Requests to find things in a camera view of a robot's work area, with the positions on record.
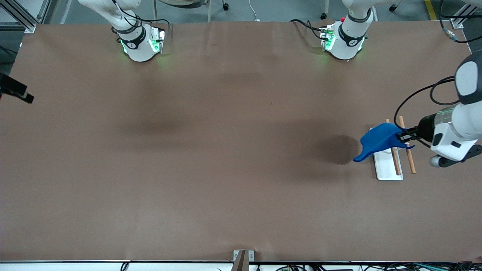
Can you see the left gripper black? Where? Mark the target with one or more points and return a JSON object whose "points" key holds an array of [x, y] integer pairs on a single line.
{"points": [[426, 128]]}

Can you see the blue microfibre towel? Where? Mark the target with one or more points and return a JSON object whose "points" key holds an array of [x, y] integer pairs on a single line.
{"points": [[380, 141]]}

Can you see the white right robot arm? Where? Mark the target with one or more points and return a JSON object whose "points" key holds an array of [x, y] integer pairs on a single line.
{"points": [[137, 49]]}

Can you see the wooden rack rod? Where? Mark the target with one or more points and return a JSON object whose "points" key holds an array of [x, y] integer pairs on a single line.
{"points": [[410, 160], [396, 163]]}

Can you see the white rack base plate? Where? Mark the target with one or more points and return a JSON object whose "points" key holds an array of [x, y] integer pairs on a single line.
{"points": [[386, 169]]}

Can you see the aluminium cell frame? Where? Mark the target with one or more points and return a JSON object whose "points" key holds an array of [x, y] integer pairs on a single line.
{"points": [[30, 28]]}

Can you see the metal bracket with brown post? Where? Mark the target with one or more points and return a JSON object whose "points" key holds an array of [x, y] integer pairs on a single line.
{"points": [[243, 263]]}

